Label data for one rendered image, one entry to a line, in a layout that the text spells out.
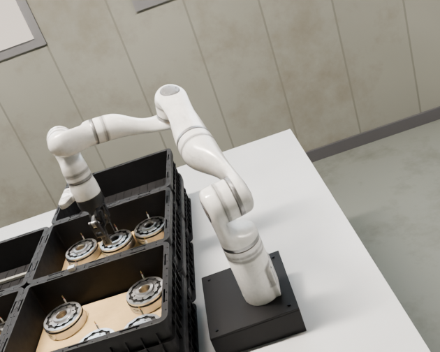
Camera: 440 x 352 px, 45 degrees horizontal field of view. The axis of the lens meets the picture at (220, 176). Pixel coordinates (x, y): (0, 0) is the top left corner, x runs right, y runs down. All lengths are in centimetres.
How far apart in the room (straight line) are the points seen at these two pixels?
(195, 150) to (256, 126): 207
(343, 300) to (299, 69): 209
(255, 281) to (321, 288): 23
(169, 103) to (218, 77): 178
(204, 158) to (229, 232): 19
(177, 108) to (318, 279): 58
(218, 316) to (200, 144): 42
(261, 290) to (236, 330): 11
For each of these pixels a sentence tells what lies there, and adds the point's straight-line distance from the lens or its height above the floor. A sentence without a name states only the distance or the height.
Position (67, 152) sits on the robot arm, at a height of 119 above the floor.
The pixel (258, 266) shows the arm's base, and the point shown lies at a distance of 122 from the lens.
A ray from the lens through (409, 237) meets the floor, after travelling 265.
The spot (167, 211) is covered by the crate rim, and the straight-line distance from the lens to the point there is 149.
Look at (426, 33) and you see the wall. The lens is 347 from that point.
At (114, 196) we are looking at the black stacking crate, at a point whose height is 83.
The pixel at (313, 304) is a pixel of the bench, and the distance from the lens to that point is 137.
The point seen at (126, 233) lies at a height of 86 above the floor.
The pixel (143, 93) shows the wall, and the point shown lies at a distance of 318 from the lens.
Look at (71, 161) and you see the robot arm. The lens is 146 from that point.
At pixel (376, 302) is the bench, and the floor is 70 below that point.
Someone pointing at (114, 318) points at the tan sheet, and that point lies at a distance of 137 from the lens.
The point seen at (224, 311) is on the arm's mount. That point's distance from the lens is 133.
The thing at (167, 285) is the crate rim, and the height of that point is 93.
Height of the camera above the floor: 163
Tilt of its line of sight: 26 degrees down
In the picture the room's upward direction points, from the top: 20 degrees counter-clockwise
